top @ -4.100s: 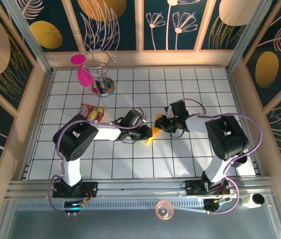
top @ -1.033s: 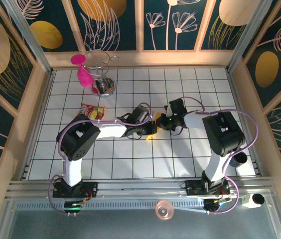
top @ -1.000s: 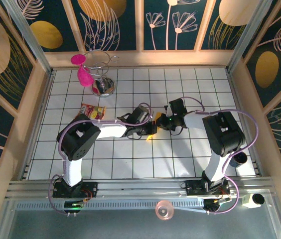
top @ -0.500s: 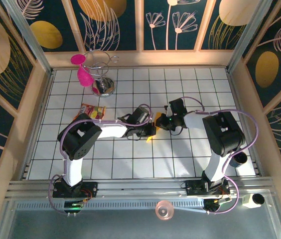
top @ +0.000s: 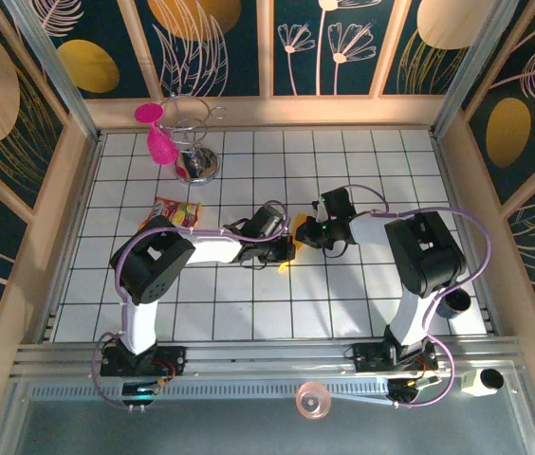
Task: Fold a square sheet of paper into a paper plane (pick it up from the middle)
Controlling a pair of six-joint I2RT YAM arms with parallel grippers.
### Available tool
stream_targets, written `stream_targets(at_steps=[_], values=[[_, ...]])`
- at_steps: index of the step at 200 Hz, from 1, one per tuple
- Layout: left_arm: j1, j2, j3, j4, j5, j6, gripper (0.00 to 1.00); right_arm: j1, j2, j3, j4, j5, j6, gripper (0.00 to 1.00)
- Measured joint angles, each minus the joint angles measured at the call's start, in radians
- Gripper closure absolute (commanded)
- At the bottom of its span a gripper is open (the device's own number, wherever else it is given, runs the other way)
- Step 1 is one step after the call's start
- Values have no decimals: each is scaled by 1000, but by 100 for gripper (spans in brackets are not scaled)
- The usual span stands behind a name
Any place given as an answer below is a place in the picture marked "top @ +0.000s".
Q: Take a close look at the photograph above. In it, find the colourful snack bag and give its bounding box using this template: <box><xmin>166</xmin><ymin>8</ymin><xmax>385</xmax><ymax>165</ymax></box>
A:
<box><xmin>138</xmin><ymin>196</ymin><xmax>203</xmax><ymax>233</ymax></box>

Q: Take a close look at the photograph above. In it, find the pink plastic goblet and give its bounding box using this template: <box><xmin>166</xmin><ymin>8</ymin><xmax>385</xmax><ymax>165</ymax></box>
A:
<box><xmin>134</xmin><ymin>102</ymin><xmax>179</xmax><ymax>166</ymax></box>

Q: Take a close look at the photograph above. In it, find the dark mug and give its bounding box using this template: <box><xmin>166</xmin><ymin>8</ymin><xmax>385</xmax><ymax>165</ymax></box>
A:
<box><xmin>437</xmin><ymin>288</ymin><xmax>471</xmax><ymax>319</ymax></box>

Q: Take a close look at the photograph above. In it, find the clear pink round disc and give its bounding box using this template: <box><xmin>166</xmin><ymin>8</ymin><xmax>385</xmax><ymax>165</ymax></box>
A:
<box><xmin>295</xmin><ymin>380</ymin><xmax>333</xmax><ymax>421</ymax></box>

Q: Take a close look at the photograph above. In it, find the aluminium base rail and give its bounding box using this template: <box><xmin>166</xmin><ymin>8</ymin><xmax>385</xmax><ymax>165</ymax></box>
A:
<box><xmin>10</xmin><ymin>337</ymin><xmax>523</xmax><ymax>380</ymax></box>

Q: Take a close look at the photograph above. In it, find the chrome wire stand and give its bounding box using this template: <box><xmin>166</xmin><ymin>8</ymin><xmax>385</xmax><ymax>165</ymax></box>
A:
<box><xmin>156</xmin><ymin>93</ymin><xmax>229</xmax><ymax>187</ymax></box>

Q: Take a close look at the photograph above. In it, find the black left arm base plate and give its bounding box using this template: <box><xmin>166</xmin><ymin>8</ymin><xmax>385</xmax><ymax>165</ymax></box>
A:
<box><xmin>100</xmin><ymin>344</ymin><xmax>188</xmax><ymax>379</ymax></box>

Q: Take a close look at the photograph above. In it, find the slotted grey cable duct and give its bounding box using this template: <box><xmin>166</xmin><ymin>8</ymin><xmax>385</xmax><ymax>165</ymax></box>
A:
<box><xmin>29</xmin><ymin>381</ymin><xmax>392</xmax><ymax>400</ymax></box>

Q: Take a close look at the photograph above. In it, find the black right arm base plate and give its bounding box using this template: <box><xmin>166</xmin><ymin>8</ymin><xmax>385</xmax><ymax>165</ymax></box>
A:
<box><xmin>351</xmin><ymin>341</ymin><xmax>439</xmax><ymax>375</ymax></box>

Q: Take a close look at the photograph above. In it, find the aluminium frame post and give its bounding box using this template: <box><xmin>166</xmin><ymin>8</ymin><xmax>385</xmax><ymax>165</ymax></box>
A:
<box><xmin>4</xmin><ymin>0</ymin><xmax>102</xmax><ymax>143</ymax></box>
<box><xmin>431</xmin><ymin>0</ymin><xmax>520</xmax><ymax>138</ymax></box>

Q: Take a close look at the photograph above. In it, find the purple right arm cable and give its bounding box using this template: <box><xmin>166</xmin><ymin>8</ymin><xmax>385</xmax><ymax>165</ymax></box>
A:
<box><xmin>347</xmin><ymin>184</ymin><xmax>493</xmax><ymax>410</ymax></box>

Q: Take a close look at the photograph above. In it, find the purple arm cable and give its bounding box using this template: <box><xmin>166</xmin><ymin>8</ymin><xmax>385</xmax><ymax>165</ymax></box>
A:
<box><xmin>91</xmin><ymin>199</ymin><xmax>293</xmax><ymax>413</ymax></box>
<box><xmin>347</xmin><ymin>184</ymin><xmax>493</xmax><ymax>410</ymax></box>

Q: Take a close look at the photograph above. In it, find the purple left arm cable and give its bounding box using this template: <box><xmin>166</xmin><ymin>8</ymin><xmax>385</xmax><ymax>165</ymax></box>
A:
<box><xmin>91</xmin><ymin>199</ymin><xmax>293</xmax><ymax>413</ymax></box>

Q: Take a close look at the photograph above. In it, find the white cube camera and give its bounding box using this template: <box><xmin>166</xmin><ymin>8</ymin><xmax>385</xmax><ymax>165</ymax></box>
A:
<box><xmin>460</xmin><ymin>367</ymin><xmax>506</xmax><ymax>398</ymax></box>

